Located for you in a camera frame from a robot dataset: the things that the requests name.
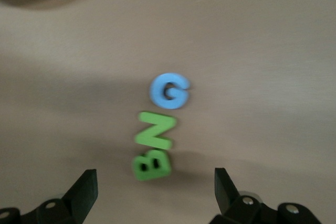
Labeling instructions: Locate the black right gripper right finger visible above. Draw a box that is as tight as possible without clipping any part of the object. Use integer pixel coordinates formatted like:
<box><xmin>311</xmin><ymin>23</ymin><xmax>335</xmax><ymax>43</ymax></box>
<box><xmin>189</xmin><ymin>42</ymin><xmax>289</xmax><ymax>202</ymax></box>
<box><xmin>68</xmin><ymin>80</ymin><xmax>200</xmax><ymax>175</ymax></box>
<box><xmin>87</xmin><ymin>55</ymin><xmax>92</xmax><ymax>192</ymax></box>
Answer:
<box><xmin>212</xmin><ymin>167</ymin><xmax>324</xmax><ymax>224</ymax></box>

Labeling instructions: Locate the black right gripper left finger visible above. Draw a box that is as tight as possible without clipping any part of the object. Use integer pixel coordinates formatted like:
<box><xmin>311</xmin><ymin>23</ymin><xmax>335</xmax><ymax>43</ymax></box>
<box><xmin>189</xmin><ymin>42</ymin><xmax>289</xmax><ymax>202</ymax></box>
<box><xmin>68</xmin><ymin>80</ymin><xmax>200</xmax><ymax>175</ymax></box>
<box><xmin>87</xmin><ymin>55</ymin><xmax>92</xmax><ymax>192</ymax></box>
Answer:
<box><xmin>0</xmin><ymin>168</ymin><xmax>99</xmax><ymax>224</ymax></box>

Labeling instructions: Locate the green letter B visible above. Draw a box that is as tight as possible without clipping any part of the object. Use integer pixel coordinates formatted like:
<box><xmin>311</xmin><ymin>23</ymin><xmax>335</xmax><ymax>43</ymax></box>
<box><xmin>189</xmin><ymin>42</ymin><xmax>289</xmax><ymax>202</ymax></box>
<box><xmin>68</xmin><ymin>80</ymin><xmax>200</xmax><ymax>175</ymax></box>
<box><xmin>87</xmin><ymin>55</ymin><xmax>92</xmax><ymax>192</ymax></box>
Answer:
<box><xmin>131</xmin><ymin>147</ymin><xmax>173</xmax><ymax>182</ymax></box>

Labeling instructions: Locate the green letter N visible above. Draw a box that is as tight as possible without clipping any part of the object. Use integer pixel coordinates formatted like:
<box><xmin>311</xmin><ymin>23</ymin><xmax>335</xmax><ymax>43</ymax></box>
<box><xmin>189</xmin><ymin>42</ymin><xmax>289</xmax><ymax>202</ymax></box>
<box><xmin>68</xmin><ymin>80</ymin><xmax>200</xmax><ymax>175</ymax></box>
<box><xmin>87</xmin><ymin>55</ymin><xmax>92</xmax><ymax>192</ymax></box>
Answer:
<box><xmin>133</xmin><ymin>111</ymin><xmax>177</xmax><ymax>152</ymax></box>

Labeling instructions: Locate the blue letter G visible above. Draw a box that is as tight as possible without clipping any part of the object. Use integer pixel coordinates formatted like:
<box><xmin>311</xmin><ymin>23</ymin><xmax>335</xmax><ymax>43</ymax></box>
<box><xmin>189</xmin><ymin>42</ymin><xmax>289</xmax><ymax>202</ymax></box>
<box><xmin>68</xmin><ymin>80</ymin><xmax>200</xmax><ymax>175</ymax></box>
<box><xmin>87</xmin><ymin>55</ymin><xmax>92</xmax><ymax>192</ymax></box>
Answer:
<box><xmin>149</xmin><ymin>73</ymin><xmax>191</xmax><ymax>110</ymax></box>

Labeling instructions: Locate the brown table cover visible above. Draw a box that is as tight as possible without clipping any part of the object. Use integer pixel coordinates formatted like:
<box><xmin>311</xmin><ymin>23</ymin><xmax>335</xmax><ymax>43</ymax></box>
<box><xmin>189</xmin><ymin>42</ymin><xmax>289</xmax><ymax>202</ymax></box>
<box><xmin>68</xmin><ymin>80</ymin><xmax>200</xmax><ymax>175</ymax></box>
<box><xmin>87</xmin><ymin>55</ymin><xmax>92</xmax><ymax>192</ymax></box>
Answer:
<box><xmin>0</xmin><ymin>0</ymin><xmax>336</xmax><ymax>224</ymax></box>

